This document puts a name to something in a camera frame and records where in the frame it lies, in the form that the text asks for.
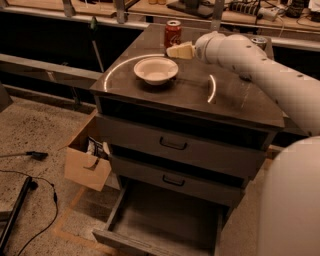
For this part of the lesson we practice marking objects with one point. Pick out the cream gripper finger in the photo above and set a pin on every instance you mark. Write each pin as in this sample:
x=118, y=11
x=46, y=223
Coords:
x=181, y=51

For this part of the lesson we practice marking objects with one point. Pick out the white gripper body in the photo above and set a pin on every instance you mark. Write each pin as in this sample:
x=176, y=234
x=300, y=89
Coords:
x=200, y=50

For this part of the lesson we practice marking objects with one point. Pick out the red coke can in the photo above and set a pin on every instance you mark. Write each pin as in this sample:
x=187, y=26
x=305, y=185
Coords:
x=172, y=34

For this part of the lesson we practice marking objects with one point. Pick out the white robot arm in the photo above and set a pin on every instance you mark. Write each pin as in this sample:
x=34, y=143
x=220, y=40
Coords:
x=289, y=219

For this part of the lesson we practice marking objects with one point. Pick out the silver blue energy drink can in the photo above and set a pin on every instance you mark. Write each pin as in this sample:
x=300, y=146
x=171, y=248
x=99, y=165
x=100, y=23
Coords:
x=261, y=42

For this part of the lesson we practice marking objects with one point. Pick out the grey drawer cabinet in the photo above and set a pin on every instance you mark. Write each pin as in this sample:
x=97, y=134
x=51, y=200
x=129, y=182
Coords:
x=203, y=101

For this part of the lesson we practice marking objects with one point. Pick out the top grey drawer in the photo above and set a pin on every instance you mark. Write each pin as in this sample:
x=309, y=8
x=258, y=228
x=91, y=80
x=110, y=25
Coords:
x=227, y=159

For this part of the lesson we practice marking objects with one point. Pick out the middle grey drawer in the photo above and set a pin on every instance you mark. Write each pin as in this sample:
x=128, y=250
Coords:
x=182, y=183

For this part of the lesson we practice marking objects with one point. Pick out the open bottom grey drawer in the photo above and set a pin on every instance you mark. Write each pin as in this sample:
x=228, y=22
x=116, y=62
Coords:
x=147, y=220

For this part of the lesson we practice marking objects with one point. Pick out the white bowl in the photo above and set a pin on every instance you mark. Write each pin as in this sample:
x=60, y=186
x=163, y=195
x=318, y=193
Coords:
x=156, y=70

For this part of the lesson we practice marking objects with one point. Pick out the power strip on bench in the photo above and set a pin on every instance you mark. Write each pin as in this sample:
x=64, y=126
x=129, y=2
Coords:
x=254, y=10

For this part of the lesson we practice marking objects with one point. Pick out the wooden workbench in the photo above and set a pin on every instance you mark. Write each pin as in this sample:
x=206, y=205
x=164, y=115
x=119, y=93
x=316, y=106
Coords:
x=143, y=8

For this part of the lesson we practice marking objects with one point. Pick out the cardboard box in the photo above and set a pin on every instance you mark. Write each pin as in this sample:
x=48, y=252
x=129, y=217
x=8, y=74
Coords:
x=81, y=167

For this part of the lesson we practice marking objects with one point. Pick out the black bar on floor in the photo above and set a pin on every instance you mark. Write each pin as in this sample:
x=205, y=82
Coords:
x=8, y=218

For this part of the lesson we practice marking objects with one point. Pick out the green handled stick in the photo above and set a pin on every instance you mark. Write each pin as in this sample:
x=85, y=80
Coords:
x=93, y=26

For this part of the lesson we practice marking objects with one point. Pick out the black handled tool on floor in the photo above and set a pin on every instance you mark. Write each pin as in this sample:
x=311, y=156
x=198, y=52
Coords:
x=33, y=154

